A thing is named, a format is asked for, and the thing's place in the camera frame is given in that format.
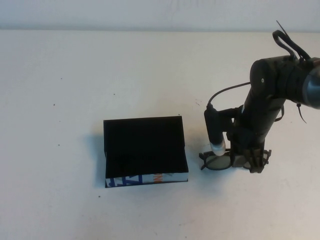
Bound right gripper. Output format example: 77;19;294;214
226;123;273;174

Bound black framed glasses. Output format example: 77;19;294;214
199;147;272;172

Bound black printed glasses case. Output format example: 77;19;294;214
103;115;190;189

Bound black zip tie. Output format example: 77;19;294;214
295;101;308;124
276;19;305;60

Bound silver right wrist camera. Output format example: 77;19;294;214
204;104;227;157

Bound black right camera bracket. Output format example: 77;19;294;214
216;107;242;131

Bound thin black wire loop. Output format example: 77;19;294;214
273;103;286;124

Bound black right camera cable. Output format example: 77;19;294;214
206;29;313;112

